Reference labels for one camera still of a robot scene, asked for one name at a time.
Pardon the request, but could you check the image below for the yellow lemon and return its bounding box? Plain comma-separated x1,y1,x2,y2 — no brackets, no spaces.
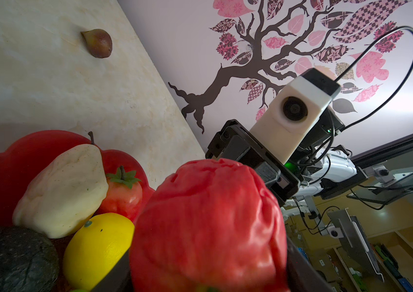
63,213,135,292

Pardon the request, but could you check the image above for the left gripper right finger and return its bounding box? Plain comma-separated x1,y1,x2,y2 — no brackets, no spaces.
287,237,332,292

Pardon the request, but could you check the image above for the cream pear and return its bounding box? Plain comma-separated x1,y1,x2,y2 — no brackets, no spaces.
12,144,109,238

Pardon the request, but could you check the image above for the brown round fruit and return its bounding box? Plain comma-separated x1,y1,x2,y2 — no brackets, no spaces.
81,29,113,58

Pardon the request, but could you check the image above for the red strawberry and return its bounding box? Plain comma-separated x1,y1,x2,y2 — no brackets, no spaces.
96,165,143,223

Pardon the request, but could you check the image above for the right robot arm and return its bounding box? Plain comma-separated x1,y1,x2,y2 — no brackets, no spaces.
206,119,366,220

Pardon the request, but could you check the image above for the dark avocado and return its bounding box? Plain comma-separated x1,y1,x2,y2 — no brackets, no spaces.
0,226,59,292

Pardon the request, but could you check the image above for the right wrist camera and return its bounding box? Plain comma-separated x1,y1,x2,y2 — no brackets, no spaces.
250,68,341,164

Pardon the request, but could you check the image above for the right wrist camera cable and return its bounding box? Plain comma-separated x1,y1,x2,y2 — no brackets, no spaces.
333,25,413,133

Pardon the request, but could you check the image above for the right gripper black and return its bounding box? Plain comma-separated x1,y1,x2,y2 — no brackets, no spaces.
205,119,300,206

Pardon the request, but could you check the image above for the red flower-shaped bowl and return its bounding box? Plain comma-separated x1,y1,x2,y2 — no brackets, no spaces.
0,129,156,227

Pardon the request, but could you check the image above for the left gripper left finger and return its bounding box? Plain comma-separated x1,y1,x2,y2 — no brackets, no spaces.
92,249,133,292

